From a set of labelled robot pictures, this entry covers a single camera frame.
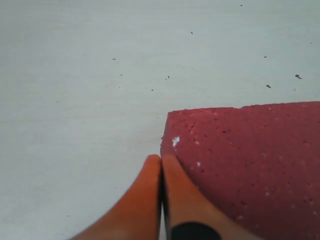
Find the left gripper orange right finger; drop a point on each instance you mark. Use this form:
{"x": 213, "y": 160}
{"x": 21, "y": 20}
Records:
{"x": 188, "y": 214}

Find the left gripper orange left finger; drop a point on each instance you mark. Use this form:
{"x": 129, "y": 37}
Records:
{"x": 137, "y": 214}

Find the red brick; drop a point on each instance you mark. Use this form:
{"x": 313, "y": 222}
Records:
{"x": 258, "y": 164}

